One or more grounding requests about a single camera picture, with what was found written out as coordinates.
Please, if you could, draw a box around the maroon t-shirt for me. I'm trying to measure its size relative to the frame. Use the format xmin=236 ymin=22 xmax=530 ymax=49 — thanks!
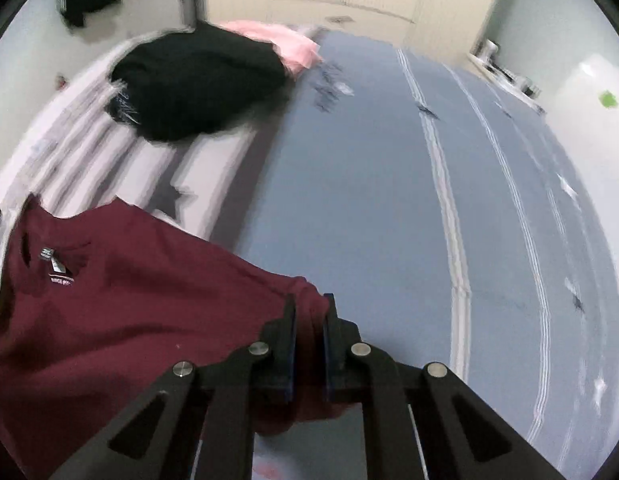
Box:
xmin=0 ymin=198 xmax=328 ymax=479

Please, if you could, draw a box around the striped grey white bedsheet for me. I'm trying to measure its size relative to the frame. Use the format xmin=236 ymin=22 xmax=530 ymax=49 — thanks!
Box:
xmin=0 ymin=32 xmax=619 ymax=479

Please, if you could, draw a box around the black garment pile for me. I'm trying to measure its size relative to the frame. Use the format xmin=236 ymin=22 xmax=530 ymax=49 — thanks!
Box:
xmin=106 ymin=23 xmax=288 ymax=143

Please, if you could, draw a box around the grey suitcase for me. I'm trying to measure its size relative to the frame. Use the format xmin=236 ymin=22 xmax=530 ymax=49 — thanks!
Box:
xmin=178 ymin=0 xmax=208 ymax=28

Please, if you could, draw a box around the pink garment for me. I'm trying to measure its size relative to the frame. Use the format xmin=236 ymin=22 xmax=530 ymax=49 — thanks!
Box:
xmin=220 ymin=20 xmax=323 ymax=77

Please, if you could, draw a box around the white side desk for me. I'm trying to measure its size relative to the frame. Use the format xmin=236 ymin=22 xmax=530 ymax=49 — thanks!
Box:
xmin=467 ymin=39 xmax=546 ymax=115

